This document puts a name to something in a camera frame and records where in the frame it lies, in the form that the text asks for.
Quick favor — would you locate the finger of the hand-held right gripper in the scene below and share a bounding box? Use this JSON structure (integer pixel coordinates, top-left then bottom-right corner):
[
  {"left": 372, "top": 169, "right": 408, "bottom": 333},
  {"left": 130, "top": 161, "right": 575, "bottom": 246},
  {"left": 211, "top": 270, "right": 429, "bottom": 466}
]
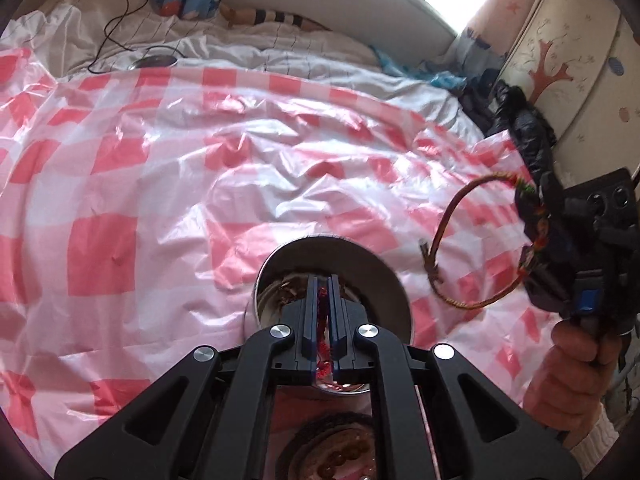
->
[
  {"left": 515, "top": 172, "right": 567, "bottom": 242},
  {"left": 522, "top": 240, "right": 576, "bottom": 318}
]

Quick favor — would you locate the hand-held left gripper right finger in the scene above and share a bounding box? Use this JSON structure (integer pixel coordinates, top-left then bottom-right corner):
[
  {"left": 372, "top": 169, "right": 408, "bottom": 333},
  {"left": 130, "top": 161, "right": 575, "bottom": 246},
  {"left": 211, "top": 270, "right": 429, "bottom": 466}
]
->
[{"left": 327, "top": 275, "right": 583, "bottom": 480}]

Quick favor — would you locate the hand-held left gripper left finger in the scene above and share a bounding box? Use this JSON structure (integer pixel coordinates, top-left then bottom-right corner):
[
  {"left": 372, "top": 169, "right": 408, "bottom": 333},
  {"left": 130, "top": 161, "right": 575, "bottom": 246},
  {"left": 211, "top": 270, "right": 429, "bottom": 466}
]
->
[{"left": 54, "top": 275, "right": 326, "bottom": 480}]

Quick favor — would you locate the red string bracelet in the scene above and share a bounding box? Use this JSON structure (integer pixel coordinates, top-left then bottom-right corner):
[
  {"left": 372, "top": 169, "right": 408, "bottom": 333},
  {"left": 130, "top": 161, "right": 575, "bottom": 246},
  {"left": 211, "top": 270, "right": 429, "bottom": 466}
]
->
[{"left": 315, "top": 287, "right": 334, "bottom": 377}]

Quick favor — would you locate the round metal tin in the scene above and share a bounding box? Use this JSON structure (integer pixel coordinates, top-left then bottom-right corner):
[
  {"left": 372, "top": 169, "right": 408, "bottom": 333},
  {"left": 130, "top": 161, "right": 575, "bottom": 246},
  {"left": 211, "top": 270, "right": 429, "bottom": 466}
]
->
[{"left": 244, "top": 236, "right": 415, "bottom": 397}]

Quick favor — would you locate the braided cord bracelet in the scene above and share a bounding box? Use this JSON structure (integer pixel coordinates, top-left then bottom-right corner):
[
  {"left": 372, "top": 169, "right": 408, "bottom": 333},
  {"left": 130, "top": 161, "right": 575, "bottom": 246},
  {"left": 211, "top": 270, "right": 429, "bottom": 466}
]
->
[{"left": 419, "top": 172, "right": 540, "bottom": 309}]

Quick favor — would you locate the person's right forearm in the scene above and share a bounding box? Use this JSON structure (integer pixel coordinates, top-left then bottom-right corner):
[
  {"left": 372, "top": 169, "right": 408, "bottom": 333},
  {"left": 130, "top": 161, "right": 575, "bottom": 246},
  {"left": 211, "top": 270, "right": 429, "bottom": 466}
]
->
[{"left": 565, "top": 404, "right": 623, "bottom": 467}]

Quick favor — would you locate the person's right hand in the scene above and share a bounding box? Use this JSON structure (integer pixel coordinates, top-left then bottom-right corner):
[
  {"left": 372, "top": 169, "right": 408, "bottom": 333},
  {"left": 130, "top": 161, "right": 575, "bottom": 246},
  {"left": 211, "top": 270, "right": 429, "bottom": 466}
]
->
[{"left": 522, "top": 317, "right": 623, "bottom": 433}]

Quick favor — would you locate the black jacket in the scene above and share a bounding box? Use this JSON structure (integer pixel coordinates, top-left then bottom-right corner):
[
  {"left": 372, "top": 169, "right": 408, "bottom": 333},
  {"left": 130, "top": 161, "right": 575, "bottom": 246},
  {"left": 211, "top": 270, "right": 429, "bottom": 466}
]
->
[{"left": 492, "top": 80, "right": 559, "bottom": 187}]

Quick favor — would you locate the dark clothes pile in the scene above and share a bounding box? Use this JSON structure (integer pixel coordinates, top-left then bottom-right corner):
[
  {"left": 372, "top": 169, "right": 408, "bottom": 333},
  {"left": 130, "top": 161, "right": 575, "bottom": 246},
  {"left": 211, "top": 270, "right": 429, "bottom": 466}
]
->
[{"left": 457, "top": 77, "right": 502, "bottom": 137}]

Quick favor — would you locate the wardrobe with tree print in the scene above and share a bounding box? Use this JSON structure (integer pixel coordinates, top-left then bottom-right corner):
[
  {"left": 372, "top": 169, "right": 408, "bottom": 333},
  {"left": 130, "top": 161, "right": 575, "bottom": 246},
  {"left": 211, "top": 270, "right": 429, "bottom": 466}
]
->
[{"left": 500, "top": 0, "right": 640, "bottom": 183}]

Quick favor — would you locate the blue plastic bag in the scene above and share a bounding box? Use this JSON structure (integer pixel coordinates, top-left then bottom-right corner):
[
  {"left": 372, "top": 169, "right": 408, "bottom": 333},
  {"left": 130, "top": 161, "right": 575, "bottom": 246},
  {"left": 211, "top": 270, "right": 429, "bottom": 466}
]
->
[{"left": 372, "top": 45, "right": 469, "bottom": 92}]

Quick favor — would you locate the pink checkered plastic sheet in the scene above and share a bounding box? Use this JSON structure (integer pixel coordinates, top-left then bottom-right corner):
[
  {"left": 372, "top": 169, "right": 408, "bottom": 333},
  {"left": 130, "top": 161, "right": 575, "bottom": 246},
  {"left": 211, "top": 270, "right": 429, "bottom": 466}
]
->
[{"left": 0, "top": 47, "right": 561, "bottom": 461}]

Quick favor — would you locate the pink star curtain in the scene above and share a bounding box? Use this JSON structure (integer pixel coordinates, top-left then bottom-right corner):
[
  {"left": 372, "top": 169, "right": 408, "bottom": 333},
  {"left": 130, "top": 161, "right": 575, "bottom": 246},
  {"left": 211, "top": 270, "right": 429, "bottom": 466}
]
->
[{"left": 460, "top": 0, "right": 553, "bottom": 68}]

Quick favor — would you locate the white bedding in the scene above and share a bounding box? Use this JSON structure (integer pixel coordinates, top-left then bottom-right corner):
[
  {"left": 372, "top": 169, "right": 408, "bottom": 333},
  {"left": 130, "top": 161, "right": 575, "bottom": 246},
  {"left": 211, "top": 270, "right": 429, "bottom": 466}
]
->
[{"left": 0, "top": 0, "right": 486, "bottom": 141}]

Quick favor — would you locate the striped plush toy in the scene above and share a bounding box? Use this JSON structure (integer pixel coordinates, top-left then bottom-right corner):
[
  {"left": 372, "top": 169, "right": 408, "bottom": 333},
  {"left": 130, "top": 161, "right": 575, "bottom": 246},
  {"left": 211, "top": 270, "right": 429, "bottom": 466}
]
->
[{"left": 220, "top": 4, "right": 332, "bottom": 31}]

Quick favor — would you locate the black cable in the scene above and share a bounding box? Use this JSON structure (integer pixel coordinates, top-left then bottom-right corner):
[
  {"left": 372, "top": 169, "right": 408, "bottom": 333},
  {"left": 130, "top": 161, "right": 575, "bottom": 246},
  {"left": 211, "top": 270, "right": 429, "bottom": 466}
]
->
[{"left": 87, "top": 0, "right": 187, "bottom": 75}]

